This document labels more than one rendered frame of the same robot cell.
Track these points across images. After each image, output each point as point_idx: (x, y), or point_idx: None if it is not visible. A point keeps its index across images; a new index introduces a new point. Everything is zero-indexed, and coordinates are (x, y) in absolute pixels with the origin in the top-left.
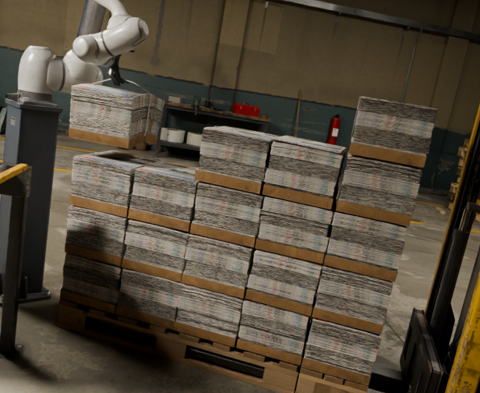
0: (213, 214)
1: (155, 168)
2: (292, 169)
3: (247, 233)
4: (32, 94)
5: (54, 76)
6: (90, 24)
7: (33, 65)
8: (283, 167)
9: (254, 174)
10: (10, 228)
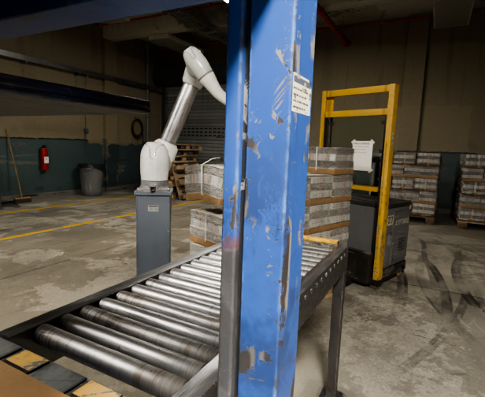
0: None
1: None
2: (318, 188)
3: (305, 228)
4: (166, 182)
5: (169, 164)
6: (184, 120)
7: (165, 158)
8: (315, 188)
9: (306, 195)
10: None
